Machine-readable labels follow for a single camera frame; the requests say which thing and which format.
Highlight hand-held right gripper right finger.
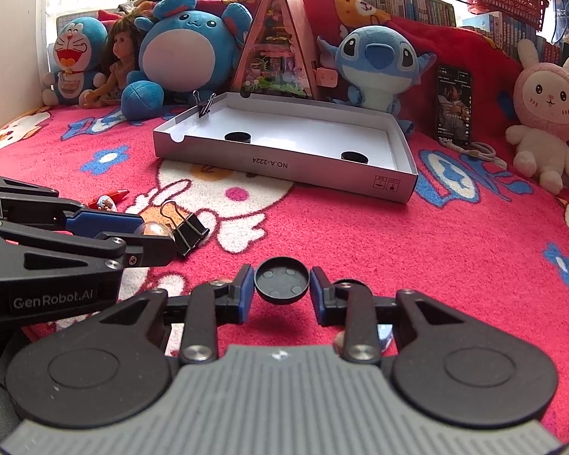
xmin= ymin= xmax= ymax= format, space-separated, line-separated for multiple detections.
xmin=310 ymin=266 xmax=479 ymax=366

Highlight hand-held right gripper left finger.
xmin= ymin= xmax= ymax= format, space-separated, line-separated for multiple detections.
xmin=89 ymin=264 xmax=257 ymax=366

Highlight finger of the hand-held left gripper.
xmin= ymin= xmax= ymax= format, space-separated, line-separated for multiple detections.
xmin=0 ymin=171 xmax=145 ymax=240
xmin=0 ymin=222 xmax=178 ymax=271

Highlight clear plastic capsule ball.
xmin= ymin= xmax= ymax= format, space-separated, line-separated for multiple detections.
xmin=135 ymin=221 xmax=174 ymax=240

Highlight black binder clip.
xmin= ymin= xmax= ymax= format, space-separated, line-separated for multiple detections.
xmin=192 ymin=90 xmax=216 ymax=119
xmin=160 ymin=201 xmax=210 ymax=257

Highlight white cardboard box tray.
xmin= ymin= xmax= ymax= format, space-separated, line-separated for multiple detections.
xmin=153 ymin=91 xmax=419 ymax=204

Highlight red crayon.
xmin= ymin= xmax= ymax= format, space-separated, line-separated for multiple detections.
xmin=88 ymin=188 xmax=130 ymax=208

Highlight pink cartoon printed blanket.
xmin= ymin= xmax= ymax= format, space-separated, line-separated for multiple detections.
xmin=0 ymin=102 xmax=569 ymax=437

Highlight brown-haired doll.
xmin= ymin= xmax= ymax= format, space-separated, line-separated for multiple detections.
xmin=83 ymin=18 xmax=148 ymax=107

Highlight blue robot cat plush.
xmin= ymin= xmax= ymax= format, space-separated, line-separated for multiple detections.
xmin=42 ymin=16 xmax=110 ymax=107

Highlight round blue mouse plush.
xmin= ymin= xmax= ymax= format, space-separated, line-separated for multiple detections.
xmin=121 ymin=0 xmax=254 ymax=121

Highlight black smartphone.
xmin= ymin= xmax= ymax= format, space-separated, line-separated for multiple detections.
xmin=436 ymin=64 xmax=474 ymax=149

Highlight pink triangular miniature house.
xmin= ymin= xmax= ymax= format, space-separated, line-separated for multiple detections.
xmin=228 ymin=0 xmax=337 ymax=101

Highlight blue alien plush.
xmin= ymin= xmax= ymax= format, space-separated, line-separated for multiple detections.
xmin=317 ymin=25 xmax=438 ymax=136

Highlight pink bunny plush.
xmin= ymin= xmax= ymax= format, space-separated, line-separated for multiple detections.
xmin=505 ymin=38 xmax=569 ymax=195

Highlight row of books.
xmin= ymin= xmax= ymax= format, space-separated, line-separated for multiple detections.
xmin=355 ymin=0 xmax=569 ymax=64

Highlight white charging cable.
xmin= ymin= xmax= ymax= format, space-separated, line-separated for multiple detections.
xmin=439 ymin=138 xmax=508 ymax=169

